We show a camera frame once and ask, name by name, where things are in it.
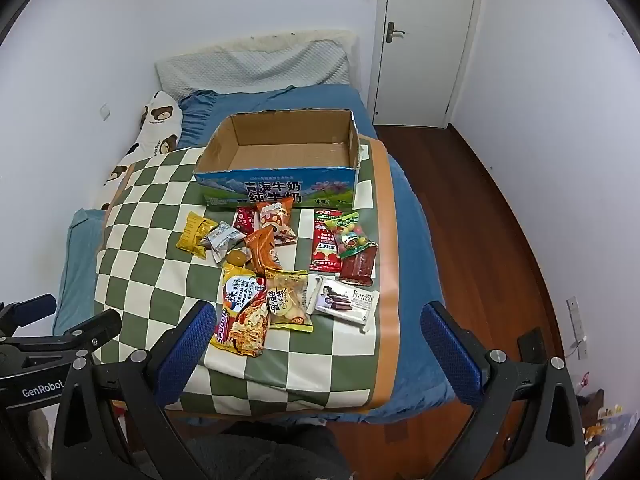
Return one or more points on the white door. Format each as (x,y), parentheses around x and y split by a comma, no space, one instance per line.
(430,35)

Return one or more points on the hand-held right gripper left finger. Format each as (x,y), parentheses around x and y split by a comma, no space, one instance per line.
(185,350)

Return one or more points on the white wall socket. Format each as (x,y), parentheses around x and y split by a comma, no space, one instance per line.
(105,111)

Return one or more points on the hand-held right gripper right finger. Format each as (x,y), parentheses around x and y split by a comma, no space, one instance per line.
(450,355)

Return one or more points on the orange mushroom print packet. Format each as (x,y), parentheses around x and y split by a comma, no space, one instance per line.
(275,217)

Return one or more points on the green white checkered mat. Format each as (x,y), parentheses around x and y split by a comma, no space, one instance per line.
(150,270)

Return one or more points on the green candy packet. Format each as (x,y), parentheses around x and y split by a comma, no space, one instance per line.
(350,237)

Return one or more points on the small red snack packet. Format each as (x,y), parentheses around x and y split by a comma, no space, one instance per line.
(242,217)

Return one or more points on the white chocolate wafer packet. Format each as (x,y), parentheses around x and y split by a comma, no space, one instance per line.
(345,302)

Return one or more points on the white wall outlet strip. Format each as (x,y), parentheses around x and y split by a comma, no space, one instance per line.
(576,325)

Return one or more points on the yellow snack packet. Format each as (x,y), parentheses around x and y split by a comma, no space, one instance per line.
(192,232)

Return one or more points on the plain orange snack packet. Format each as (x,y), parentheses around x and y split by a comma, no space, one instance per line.
(260,252)

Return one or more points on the silver white snack packet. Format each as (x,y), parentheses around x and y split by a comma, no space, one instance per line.
(222,237)

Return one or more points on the white textured cushion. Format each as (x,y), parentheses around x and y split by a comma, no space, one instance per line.
(260,65)

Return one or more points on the long red snack packet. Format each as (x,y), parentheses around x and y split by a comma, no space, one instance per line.
(322,250)

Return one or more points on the yellow jelly cup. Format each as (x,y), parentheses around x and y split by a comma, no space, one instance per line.
(236,257)

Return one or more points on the yellow clear pastry packet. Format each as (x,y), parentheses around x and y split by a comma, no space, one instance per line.
(287,300)

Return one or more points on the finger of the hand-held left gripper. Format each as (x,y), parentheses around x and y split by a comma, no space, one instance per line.
(95,329)
(30,308)

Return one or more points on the cardboard box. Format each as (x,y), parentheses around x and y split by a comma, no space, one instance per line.
(280,192)

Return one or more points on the yellow red noodle packet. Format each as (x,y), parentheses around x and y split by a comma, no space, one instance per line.
(245,320)

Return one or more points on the bear print pillow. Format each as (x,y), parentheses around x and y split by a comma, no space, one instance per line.
(155,130)

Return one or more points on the person's dark clothing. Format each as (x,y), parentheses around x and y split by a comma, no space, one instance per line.
(265,452)

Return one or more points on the dark red sausage packet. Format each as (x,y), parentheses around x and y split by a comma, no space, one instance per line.
(357,267)

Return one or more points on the colourful clutter pile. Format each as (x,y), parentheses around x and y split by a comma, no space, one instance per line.
(602,425)

